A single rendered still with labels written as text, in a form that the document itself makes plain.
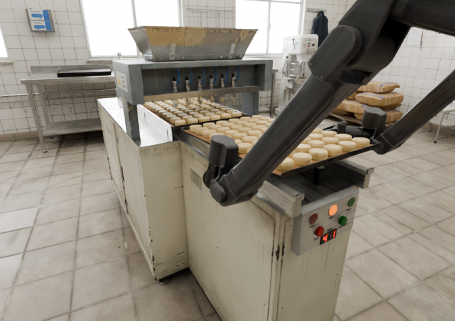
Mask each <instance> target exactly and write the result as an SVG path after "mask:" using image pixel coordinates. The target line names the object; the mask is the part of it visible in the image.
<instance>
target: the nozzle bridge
mask: <svg viewBox="0 0 455 321"><path fill-rule="evenodd" d="M112 65H113V69H114V78H115V83H116V92H117V94H119V95H120V96H121V97H122V98H121V99H122V104H123V113H124V118H125V128H126V133H127V135H128V136H129V137H130V138H131V139H132V140H139V139H141V136H140V130H139V119H138V113H137V105H141V104H145V102H158V101H165V100H178V99H184V98H197V97H204V96H211V95H224V94H231V93H242V112H243V113H245V114H248V117H250V116H253V115H258V114H259V91H271V90H272V71H273V59H264V58H245V57H243V59H236V60H194V61H172V62H151V61H147V60H113V61H112ZM235 65H237V66H238V67H239V77H238V80H237V81H236V82H235V87H231V77H232V73H234V77H235V80H236V79H237V76H238V69H237V67H236V66H235ZM214 66H215V67H216V69H217V79H216V81H215V83H214V84H213V89H209V79H210V74H212V75H213V82H214V80H215V68H214ZM225 66H227V68H228V78H227V81H226V82H225V85H224V88H220V87H221V85H220V78H221V74H224V79H225V80H226V77H227V69H226V67H225ZM189 67H191V69H192V83H191V85H190V91H186V86H185V80H186V76H189V81H190V80H191V70H190V68H189ZM202 67H204V71H205V77H204V83H203V84H202V90H198V83H197V80H198V75H200V76H201V80H202V81H203V75H204V73H203V69H202ZM176 68H178V70H179V84H178V86H177V93H173V86H172V81H173V77H176V81H177V69H176Z"/></svg>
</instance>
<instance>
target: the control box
mask: <svg viewBox="0 0 455 321"><path fill-rule="evenodd" d="M359 193H360V191H359V190H358V189H356V188H353V187H348V188H345V189H344V190H341V191H338V192H335V193H334V194H330V195H328V196H325V197H323V198H320V199H318V200H315V201H313V202H310V203H307V204H306V205H303V206H301V212H300V215H299V216H297V217H294V222H293V229H292V242H291V248H290V249H291V251H292V252H294V253H295V254H296V255H297V256H299V255H301V254H303V253H305V252H307V251H309V250H311V249H313V248H315V247H317V246H319V245H321V244H323V238H324V235H326V234H327V239H326V242H328V241H329V240H332V239H331V236H332V235H331V234H332V231H335V234H334V238H336V236H338V235H340V234H342V233H344V232H346V231H348V230H350V229H352V227H353V221H354V217H355V210H356V207H357V203H358V196H359ZM353 197H354V198H355V202H354V204H353V205H352V206H351V207H348V202H349V200H350V199H351V198H353ZM334 205H336V206H337V211H336V213H335V214H334V215H330V209H331V207H332V206H334ZM314 213H316V214H317V215H318V218H317V220H316V222H315V223H313V224H310V223H309V219H310V217H311V216H312V215H313V214H314ZM342 216H346V217H347V222H346V224H345V225H343V226H341V225H340V224H339V220H340V218H341V217H342ZM320 226H322V227H323V228H324V233H323V235H321V236H320V237H317V236H316V235H315V232H316V229H317V228H318V227H320Z"/></svg>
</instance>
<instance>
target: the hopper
mask: <svg viewBox="0 0 455 321"><path fill-rule="evenodd" d="M127 30H128V31H129V33H130V35H131V36H132V38H133V40H134V42H135V44H136V45H137V48H138V49H139V51H140V53H141V54H142V56H143V58H144V60H147V61H151V62H172V61H194V60H236V59H243V57H244V55H245V53H246V51H247V49H248V48H249V46H250V44H251V42H252V40H253V39H254V37H255V35H256V34H257V31H258V30H259V29H251V28H211V27H190V26H150V25H142V26H136V27H132V28H127Z"/></svg>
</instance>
